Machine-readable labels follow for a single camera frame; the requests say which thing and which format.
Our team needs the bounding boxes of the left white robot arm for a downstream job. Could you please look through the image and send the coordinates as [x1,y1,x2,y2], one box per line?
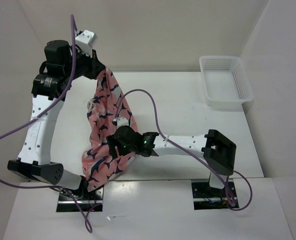
[7,39,105,200]

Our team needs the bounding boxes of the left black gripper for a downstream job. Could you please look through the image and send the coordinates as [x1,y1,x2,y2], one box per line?
[64,46,106,81]

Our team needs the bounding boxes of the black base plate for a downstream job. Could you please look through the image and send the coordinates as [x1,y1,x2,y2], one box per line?
[52,182,104,213]
[191,181,229,210]

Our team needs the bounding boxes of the pink shark print shorts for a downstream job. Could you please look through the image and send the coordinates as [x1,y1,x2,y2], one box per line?
[81,67,138,192]

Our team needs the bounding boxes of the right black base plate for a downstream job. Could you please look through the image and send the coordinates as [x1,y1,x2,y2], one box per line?
[191,181,229,210]

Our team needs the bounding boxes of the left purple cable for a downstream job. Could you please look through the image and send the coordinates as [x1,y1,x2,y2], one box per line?
[0,14,95,234]

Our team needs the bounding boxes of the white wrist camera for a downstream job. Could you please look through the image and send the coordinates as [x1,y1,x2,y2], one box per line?
[112,116,130,129]
[75,30,98,58]

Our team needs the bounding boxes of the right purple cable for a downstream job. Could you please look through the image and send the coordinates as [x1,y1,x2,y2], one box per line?
[114,88,254,211]

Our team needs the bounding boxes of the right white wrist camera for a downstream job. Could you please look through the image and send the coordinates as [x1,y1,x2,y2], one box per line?
[112,116,130,129]

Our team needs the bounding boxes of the white plastic basket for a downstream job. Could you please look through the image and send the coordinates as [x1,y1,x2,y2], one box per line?
[199,55,254,109]

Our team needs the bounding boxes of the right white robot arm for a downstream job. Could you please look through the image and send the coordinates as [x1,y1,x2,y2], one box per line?
[107,126,237,197]

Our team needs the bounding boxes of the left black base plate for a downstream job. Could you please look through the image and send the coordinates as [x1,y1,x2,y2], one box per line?
[52,182,104,213]

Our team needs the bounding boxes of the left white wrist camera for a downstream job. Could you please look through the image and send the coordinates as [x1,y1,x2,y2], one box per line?
[75,30,98,58]

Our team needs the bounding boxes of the purple cable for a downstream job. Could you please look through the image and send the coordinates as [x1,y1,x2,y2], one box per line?
[114,88,254,211]
[0,14,95,234]

